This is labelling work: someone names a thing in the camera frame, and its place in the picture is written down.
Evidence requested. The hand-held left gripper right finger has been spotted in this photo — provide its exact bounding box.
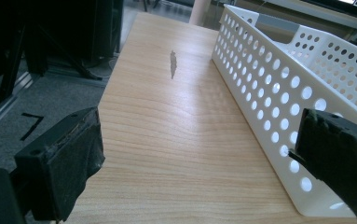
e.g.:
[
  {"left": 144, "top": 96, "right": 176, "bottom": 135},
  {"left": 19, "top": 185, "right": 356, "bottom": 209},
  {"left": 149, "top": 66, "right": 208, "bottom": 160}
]
[{"left": 288, "top": 107, "right": 357, "bottom": 224}]

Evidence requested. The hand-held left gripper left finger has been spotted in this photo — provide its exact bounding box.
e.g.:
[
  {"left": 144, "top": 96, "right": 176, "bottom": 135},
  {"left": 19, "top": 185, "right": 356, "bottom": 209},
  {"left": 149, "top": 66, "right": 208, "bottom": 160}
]
[{"left": 13, "top": 106, "right": 106, "bottom": 223}]

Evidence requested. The white perforated plastic basket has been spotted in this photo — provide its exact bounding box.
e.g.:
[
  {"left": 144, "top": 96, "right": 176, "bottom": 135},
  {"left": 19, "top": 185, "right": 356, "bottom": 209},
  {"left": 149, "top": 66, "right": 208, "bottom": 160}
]
[{"left": 211, "top": 4, "right": 357, "bottom": 218}]

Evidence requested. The black metal stand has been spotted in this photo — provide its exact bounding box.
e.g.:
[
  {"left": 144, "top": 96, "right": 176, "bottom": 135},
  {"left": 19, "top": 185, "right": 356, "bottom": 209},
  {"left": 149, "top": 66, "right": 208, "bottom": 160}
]
[{"left": 0, "top": 0, "right": 125, "bottom": 108}]

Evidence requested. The metal floor rail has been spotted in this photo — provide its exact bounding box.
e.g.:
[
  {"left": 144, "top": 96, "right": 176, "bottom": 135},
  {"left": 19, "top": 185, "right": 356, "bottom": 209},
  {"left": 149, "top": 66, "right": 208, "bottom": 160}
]
[{"left": 0, "top": 72, "right": 40, "bottom": 140}]

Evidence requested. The pale pink post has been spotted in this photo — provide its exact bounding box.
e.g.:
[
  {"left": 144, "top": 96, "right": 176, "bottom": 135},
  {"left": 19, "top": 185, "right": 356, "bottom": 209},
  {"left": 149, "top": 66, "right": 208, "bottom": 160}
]
[{"left": 188, "top": 0, "right": 213, "bottom": 26}]

